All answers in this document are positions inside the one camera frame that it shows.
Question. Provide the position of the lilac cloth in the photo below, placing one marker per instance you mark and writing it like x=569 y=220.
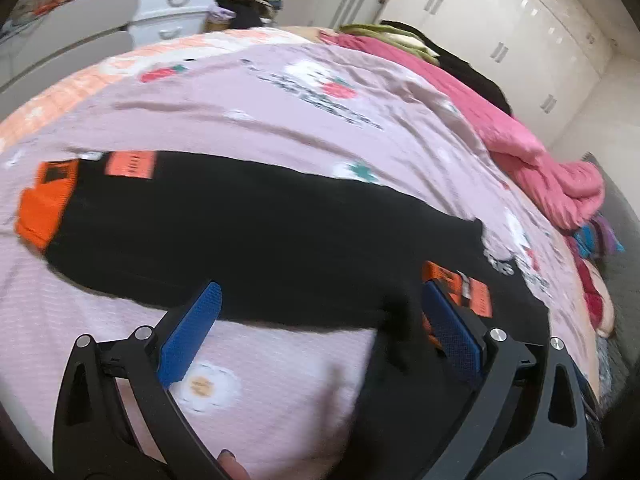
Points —
x=220 y=12

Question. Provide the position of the white wardrobe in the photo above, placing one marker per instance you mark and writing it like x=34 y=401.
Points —
x=500 y=15

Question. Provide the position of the black cloth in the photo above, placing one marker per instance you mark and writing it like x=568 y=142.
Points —
x=465 y=75

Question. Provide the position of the red cloth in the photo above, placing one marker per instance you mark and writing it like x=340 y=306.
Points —
x=595 y=290

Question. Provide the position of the green cloth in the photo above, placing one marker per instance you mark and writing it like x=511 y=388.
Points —
x=400 y=40

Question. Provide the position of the pink quilt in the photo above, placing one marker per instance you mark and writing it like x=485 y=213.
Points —
x=525 y=160

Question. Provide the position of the black pants with orange patches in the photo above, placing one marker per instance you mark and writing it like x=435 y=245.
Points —
x=250 y=235

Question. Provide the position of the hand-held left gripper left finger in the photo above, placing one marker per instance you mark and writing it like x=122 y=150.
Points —
x=192 y=325

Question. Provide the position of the person's left hand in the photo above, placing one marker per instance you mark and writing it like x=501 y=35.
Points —
x=232 y=467

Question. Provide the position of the white drawer cabinet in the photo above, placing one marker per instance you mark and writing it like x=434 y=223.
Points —
x=170 y=15

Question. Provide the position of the pink strawberry printed blanket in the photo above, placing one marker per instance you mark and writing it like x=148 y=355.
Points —
x=250 y=105

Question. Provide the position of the colourful striped cloth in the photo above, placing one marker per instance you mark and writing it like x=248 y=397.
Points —
x=595 y=235

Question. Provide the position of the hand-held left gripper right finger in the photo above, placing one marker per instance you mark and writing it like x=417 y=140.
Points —
x=452 y=330

